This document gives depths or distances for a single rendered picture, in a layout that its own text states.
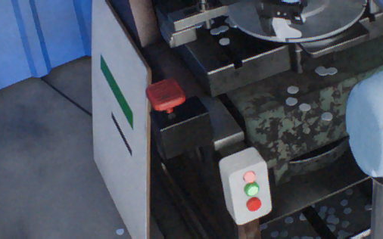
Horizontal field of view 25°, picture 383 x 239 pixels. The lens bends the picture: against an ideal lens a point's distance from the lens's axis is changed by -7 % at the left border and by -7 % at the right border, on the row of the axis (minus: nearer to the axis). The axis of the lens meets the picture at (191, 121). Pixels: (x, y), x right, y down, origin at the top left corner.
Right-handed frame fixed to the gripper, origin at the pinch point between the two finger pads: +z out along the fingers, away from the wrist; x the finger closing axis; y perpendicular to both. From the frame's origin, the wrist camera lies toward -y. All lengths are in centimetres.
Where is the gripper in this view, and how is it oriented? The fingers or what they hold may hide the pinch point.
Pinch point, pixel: (278, 35)
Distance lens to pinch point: 165.4
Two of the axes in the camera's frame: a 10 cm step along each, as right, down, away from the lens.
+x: 2.9, -8.4, 4.5
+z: 2.6, 5.2, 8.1
